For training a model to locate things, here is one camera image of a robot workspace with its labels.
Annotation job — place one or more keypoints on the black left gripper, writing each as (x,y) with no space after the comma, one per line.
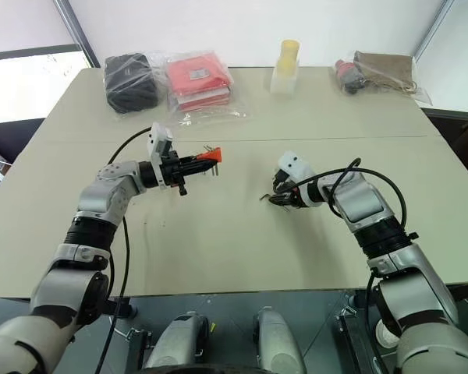
(172,171)

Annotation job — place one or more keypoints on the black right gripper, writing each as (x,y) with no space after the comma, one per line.
(285,191)

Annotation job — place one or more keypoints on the orange hex key holder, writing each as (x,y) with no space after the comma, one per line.
(212,155)

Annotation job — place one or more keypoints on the dark hex key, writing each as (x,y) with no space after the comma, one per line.
(263,197)

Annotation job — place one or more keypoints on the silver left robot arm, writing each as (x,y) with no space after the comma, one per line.
(101,202)

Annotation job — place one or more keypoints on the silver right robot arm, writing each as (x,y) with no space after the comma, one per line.
(390,241)

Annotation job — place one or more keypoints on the small hex key in holder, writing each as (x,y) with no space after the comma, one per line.
(207,147)

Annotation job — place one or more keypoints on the long hex key in holder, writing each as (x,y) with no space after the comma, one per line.
(216,168)

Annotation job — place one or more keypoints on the red packs in clear bag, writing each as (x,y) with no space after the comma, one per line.
(199,83)

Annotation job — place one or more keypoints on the black bag in plastic wrap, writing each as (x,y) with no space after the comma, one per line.
(130,83)

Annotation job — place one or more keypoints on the yellow cup stack in bag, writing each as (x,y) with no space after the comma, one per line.
(282,82)

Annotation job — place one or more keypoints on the silver rounded robot leg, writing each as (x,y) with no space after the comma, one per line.
(279,343)
(179,343)

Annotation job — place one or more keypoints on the yellow cylinder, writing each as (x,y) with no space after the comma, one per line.
(289,54)

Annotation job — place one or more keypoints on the red and black item bagged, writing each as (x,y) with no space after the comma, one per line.
(347,76)

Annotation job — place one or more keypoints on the white round roll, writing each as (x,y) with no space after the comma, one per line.
(386,333)

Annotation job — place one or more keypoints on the brown cloth pouch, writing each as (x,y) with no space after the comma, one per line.
(386,72)

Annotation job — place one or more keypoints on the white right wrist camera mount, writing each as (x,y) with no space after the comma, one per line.
(294,165)

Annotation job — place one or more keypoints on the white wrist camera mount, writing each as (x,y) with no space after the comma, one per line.
(294,165)
(160,140)

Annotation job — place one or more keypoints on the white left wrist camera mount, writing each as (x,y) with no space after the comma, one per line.
(160,140)

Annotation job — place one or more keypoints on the metal bracket under table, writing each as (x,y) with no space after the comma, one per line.
(349,335)
(136,346)

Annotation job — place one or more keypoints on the grey metal frame post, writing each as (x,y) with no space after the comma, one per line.
(431,27)
(78,31)

